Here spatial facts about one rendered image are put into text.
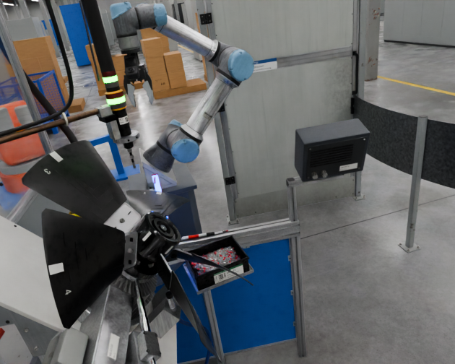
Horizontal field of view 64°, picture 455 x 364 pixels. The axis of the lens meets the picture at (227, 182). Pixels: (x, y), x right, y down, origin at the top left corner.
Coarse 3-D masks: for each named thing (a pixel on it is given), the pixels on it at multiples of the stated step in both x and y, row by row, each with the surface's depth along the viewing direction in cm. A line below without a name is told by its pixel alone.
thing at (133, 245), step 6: (126, 234) 88; (132, 234) 91; (126, 240) 89; (126, 246) 89; (132, 246) 91; (126, 252) 89; (126, 258) 89; (132, 258) 92; (126, 264) 89; (132, 264) 92
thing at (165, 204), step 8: (128, 192) 127; (136, 192) 128; (152, 192) 129; (136, 200) 122; (144, 200) 122; (152, 200) 122; (160, 200) 122; (168, 200) 123; (176, 200) 125; (184, 200) 128; (136, 208) 117; (144, 208) 117; (152, 208) 116; (160, 208) 116; (168, 208) 116; (176, 208) 117
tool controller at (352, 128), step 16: (304, 128) 143; (320, 128) 142; (336, 128) 141; (352, 128) 140; (304, 144) 135; (320, 144) 136; (336, 144) 137; (352, 144) 138; (304, 160) 140; (320, 160) 141; (336, 160) 142; (352, 160) 144; (304, 176) 146; (320, 176) 147
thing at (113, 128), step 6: (102, 108) 88; (108, 108) 89; (102, 114) 88; (108, 114) 89; (114, 114) 90; (102, 120) 90; (108, 120) 89; (114, 120) 90; (108, 126) 92; (114, 126) 91; (108, 132) 93; (114, 132) 91; (132, 132) 96; (138, 132) 95; (114, 138) 92; (120, 138) 93; (126, 138) 92; (132, 138) 93; (138, 138) 95
